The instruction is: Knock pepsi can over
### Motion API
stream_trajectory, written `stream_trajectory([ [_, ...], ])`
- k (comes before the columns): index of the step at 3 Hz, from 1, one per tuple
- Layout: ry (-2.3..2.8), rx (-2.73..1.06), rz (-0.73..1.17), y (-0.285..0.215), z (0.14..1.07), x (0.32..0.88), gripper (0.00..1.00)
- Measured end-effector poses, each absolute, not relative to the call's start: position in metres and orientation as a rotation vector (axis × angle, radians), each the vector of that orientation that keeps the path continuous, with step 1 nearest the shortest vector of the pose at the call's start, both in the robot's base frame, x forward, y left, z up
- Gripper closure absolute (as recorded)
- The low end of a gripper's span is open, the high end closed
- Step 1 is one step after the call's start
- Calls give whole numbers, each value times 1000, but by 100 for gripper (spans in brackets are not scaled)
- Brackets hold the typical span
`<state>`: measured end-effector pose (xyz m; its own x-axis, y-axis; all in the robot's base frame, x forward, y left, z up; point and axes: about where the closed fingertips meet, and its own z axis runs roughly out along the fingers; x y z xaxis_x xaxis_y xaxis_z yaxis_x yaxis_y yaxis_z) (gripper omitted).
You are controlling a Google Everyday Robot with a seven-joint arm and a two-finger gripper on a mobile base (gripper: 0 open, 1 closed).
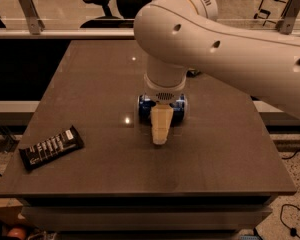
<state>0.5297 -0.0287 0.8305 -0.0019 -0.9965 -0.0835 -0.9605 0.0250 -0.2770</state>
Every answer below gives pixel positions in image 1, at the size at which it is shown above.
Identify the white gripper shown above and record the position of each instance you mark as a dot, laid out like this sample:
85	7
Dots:
164	94

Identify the blue pepsi can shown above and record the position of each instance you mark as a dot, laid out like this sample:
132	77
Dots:
179	107

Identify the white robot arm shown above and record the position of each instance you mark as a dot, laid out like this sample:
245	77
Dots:
179	35

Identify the green chip bag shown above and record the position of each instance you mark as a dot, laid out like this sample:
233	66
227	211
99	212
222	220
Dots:
193	73

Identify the black chocolate bar wrapper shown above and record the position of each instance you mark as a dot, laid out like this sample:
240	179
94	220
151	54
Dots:
51	149

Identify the black office chair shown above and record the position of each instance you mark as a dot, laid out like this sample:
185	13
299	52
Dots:
126	8

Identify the orange round object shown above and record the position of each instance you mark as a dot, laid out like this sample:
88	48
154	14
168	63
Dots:
19	233

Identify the right metal rail bracket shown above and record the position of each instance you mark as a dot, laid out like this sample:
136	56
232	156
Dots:
288	18

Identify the metal rail bracket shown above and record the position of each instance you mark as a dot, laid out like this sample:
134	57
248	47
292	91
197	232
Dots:
288	18
34	23

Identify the left metal rail bracket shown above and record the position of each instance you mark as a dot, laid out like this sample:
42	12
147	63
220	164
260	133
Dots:
34	23

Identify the yellow black cart frame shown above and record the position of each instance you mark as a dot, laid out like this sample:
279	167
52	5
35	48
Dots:
270	12

